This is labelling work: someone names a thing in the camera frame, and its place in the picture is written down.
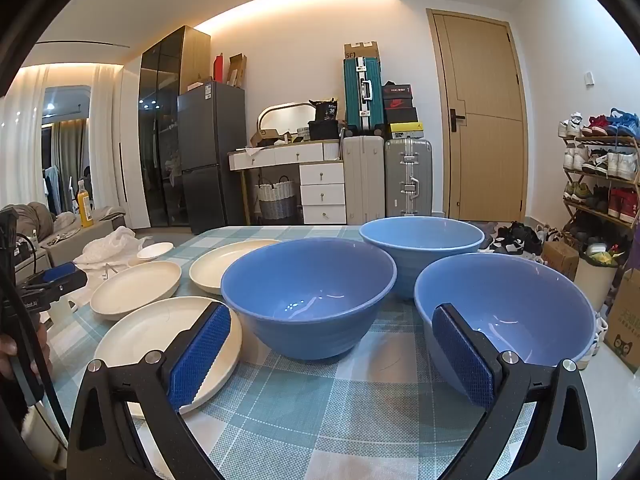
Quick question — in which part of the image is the beige sofa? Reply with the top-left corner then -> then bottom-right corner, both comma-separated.
0,202 -> 127,281

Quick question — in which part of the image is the silver suitcase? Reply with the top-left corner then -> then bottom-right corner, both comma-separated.
384,137 -> 433,217

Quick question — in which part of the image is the white plastic bag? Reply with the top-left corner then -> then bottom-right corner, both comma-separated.
74,226 -> 151,267

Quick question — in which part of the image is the white and green sneaker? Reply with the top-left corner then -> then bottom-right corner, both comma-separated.
582,311 -> 610,358

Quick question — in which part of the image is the person's left forearm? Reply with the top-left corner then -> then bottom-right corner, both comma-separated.
0,380 -> 68,468

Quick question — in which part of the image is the open cardboard box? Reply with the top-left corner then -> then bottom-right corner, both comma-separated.
227,53 -> 248,88

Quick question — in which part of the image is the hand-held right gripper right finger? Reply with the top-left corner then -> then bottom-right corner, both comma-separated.
431,302 -> 596,480

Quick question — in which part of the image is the large cream plate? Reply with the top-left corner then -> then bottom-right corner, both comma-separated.
90,261 -> 182,322
189,239 -> 287,296
94,296 -> 243,415

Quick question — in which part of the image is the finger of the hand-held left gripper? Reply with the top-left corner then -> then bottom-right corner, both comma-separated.
30,261 -> 88,299

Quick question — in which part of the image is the beige suitcase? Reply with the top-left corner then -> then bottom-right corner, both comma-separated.
342,135 -> 387,217

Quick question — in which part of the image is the yellow and black shoe box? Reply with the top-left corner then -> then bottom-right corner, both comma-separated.
389,121 -> 425,140

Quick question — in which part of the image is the dark glass cabinet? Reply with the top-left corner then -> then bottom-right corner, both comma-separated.
139,25 -> 212,228

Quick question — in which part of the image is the blue bowl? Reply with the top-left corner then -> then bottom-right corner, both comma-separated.
414,253 -> 596,397
221,238 -> 397,361
359,216 -> 485,301

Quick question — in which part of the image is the yellow bottle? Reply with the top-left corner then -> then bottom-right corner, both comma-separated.
76,180 -> 94,228

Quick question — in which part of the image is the white and grey woven basket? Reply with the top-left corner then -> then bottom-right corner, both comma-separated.
255,176 -> 297,221

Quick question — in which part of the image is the cardboard box with black print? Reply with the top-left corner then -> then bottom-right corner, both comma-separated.
344,40 -> 380,61

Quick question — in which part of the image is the small brown cardboard box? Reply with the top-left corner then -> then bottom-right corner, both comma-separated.
542,241 -> 580,281

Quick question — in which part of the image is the scattered shoes and slippers group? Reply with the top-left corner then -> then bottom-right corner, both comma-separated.
477,221 -> 557,261

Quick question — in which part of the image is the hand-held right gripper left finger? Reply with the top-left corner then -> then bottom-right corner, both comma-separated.
66,302 -> 232,480

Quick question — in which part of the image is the white tall cabinet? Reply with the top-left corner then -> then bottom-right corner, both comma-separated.
121,52 -> 152,228

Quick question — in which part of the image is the person's left hand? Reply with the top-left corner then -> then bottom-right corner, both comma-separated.
0,335 -> 38,386

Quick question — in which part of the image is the teal suitcase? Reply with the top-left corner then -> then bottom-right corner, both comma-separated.
343,56 -> 383,136

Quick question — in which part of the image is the wooden door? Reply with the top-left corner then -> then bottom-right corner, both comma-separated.
426,8 -> 528,222

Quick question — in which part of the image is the black bag with white label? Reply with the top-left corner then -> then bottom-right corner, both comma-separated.
309,99 -> 340,123

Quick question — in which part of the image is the white trash bin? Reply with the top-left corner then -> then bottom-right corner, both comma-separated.
574,245 -> 626,300

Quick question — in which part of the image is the white sheer curtain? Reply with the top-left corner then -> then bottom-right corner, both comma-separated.
0,66 -> 49,207
89,62 -> 124,210

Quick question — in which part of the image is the cardboard box with cat print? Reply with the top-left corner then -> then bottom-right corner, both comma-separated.
603,268 -> 640,372

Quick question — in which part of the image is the black cable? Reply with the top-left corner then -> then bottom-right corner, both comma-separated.
0,232 -> 72,443

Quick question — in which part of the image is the arched mirror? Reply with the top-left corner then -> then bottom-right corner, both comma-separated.
257,102 -> 313,134

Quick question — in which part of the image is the dark grey refrigerator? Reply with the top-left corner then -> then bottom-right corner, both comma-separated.
177,80 -> 248,235

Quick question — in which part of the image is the white vanity desk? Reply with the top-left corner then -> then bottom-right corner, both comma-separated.
228,141 -> 347,226

